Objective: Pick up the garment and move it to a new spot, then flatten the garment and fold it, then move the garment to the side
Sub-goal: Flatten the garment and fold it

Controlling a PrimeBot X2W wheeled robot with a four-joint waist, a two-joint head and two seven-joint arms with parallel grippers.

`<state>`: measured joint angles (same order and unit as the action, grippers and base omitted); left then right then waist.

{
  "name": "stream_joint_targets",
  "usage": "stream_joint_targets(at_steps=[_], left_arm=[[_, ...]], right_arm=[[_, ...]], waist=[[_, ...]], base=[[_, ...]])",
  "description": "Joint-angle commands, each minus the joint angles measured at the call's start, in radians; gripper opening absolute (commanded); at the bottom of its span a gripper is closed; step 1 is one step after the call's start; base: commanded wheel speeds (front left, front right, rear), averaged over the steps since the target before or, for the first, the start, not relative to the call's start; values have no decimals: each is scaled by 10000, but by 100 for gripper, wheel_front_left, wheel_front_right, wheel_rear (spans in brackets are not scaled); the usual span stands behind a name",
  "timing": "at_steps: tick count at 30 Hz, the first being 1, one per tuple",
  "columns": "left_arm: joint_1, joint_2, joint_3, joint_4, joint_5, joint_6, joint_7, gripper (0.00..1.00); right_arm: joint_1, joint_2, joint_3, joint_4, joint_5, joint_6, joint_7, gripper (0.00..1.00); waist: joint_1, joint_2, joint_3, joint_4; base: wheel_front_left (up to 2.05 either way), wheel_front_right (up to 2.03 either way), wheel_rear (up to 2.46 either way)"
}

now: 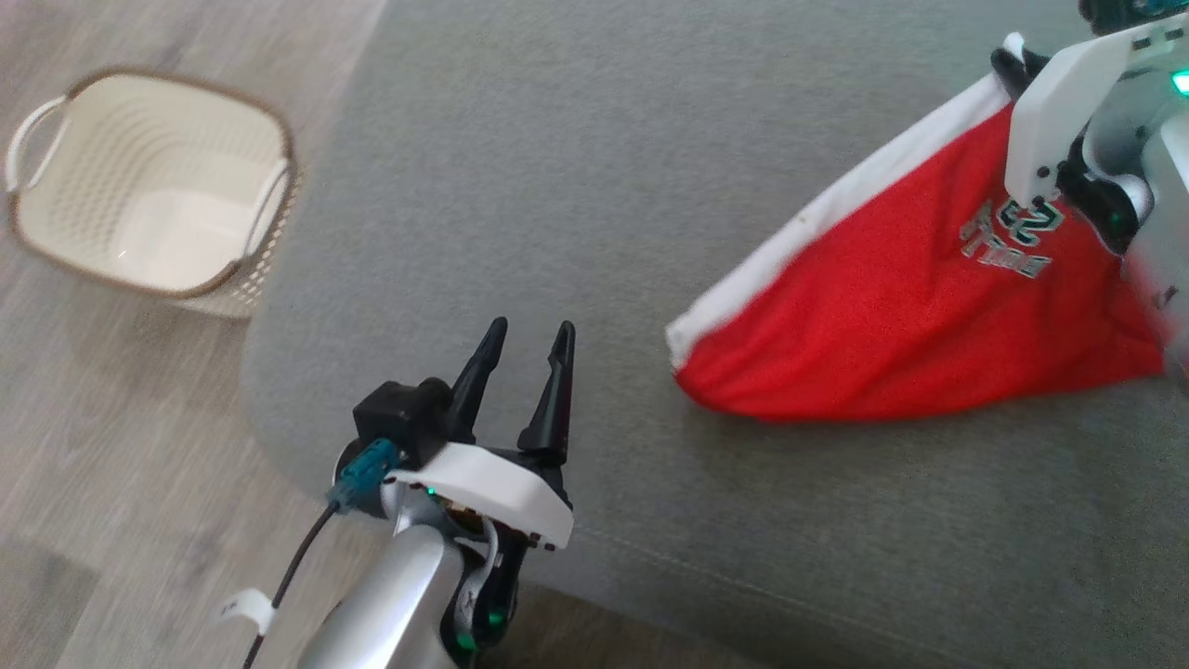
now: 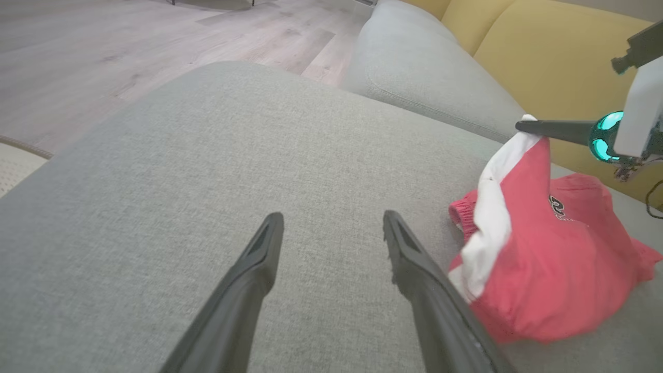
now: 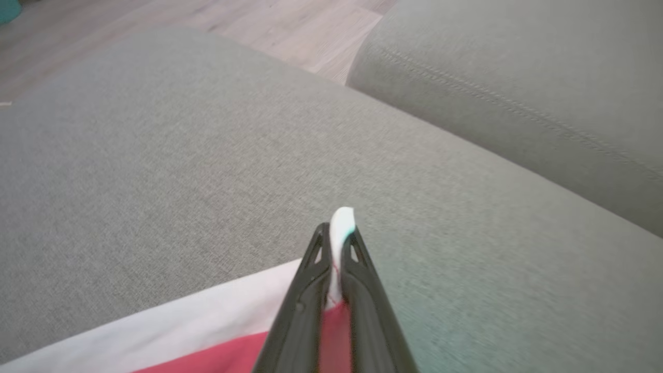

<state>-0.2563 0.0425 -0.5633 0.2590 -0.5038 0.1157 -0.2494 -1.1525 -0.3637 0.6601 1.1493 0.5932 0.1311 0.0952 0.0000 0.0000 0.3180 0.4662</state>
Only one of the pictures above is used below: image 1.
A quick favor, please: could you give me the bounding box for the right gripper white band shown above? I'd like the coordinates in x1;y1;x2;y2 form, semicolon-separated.
991;14;1189;252

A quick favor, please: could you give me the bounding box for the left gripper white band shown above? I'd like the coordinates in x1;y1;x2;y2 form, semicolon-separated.
383;317;577;551

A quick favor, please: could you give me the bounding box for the red shorts white waistband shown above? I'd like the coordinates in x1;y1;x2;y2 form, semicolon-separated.
667;33;1173;424

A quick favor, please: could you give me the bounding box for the grey sofa seat cushion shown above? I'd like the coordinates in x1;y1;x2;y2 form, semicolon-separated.
240;0;1189;669

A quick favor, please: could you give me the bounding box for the cream woven laundry basket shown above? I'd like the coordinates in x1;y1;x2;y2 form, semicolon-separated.
5;65;300;321

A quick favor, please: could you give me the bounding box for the left arm cable teal plug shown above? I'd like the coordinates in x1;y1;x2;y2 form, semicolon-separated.
243;441;400;669

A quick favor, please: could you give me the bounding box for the white cable clip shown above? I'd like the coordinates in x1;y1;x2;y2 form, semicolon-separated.
221;588;277;636

